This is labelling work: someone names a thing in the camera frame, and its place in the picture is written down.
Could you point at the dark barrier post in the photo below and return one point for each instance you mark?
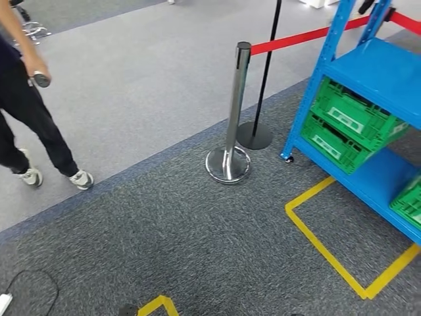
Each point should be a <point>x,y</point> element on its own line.
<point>365,6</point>

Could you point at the person's left hand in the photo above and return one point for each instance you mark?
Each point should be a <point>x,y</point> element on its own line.
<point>36,65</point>

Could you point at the white power strip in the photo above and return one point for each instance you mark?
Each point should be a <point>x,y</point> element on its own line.
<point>4,303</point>

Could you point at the person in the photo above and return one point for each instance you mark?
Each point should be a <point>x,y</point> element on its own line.
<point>19,104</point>

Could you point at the blue metal shelf rack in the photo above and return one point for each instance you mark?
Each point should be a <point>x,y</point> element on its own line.
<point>378,74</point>

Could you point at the chrome barrier stanchion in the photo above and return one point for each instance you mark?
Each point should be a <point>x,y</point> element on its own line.
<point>228,168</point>

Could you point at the black barrier stanchion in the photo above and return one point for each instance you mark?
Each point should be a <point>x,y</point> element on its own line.
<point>255,136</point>

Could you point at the chrome base stool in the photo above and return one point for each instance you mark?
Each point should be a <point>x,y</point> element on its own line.
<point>34,31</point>

